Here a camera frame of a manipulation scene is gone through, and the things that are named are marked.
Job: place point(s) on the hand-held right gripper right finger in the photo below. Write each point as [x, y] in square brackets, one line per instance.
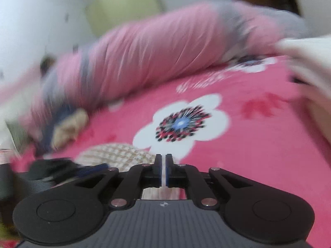
[168, 170]

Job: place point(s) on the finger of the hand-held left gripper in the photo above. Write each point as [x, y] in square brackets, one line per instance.
[51, 170]

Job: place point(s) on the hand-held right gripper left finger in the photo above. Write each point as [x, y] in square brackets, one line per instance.
[159, 170]

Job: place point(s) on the beige white checkered coat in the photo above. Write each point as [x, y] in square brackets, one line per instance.
[116, 153]

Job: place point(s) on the blue jeans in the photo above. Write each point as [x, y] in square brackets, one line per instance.
[57, 124]

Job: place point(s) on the green patterned pillow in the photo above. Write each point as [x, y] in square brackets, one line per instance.
[18, 137]

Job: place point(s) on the pink floral bed blanket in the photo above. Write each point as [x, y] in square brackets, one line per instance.
[245, 139]

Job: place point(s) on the pink grey quilt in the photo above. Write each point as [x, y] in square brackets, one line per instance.
[155, 49]

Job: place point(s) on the beige folded garment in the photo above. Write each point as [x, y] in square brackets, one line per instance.
[320, 113]

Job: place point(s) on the pale green wardrobe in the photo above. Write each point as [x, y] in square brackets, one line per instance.
[121, 7]

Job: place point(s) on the white folded garment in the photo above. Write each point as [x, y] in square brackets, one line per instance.
[307, 59]

